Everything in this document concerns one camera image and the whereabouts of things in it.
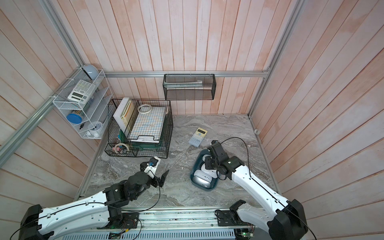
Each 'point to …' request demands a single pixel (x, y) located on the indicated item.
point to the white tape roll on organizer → (144, 108)
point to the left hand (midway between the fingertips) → (159, 167)
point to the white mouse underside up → (201, 179)
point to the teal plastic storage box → (197, 165)
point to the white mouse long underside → (213, 172)
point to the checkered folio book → (148, 124)
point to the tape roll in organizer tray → (119, 144)
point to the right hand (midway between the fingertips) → (208, 160)
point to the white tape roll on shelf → (94, 128)
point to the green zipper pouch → (142, 146)
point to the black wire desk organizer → (116, 135)
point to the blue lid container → (74, 118)
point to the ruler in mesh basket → (183, 85)
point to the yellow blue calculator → (198, 137)
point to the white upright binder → (124, 114)
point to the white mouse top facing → (205, 155)
